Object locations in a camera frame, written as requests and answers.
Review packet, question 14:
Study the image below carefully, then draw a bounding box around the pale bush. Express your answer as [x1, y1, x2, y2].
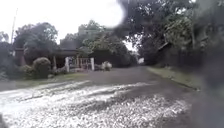
[101, 60, 114, 72]

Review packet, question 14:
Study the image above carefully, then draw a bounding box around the grey gravel road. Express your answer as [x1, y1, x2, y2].
[0, 65, 202, 128]

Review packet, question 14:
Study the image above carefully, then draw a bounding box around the building with white pillars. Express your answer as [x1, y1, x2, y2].
[13, 47, 96, 74]

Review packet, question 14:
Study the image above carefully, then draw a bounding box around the low bush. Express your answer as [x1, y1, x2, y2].
[50, 65, 67, 76]

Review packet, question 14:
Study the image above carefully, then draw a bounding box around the grass verge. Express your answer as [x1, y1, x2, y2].
[146, 65, 203, 91]
[11, 71, 90, 89]

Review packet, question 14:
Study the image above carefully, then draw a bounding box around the row of trees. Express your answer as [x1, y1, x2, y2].
[59, 0, 224, 68]

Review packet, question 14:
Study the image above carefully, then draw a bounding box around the round green bush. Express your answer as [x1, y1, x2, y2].
[32, 56, 52, 80]

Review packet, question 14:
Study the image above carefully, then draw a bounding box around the tree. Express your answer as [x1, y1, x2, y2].
[13, 21, 60, 52]

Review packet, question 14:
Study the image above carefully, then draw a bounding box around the pole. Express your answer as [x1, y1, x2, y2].
[10, 7, 19, 45]

